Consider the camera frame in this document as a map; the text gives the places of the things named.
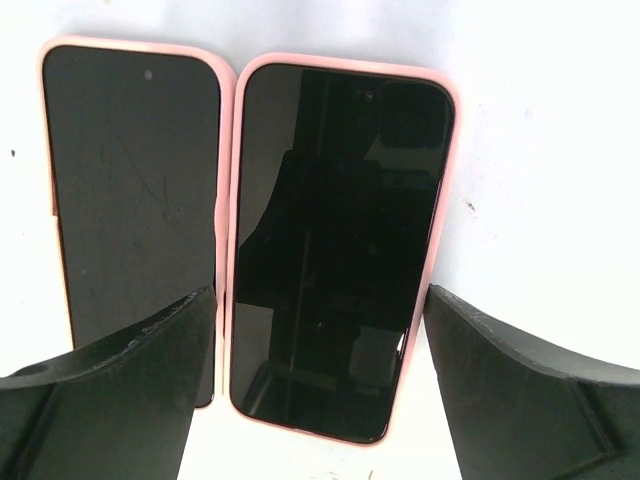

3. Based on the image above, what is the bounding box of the pink cased smartphone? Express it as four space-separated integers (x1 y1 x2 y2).
37 35 237 409
225 53 458 445

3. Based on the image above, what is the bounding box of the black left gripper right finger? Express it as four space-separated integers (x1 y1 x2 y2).
423 285 639 479

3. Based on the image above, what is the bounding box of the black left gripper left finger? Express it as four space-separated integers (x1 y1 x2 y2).
1 287 216 480

